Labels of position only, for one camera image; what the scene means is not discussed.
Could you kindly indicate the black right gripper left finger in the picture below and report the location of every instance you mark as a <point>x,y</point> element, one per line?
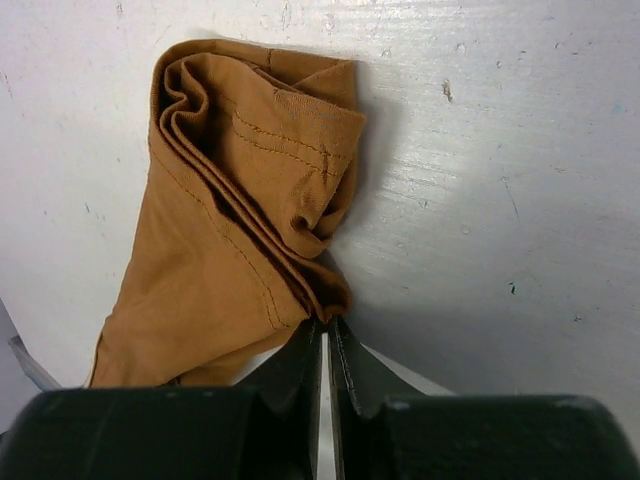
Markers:
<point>283,430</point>

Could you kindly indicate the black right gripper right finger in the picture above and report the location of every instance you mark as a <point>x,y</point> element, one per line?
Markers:
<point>361,386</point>

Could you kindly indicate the brown underwear cream waistband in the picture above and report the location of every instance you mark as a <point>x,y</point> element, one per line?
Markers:
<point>253,165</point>

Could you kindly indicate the aluminium front rail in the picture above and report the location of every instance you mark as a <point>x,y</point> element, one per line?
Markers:
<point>22,377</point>

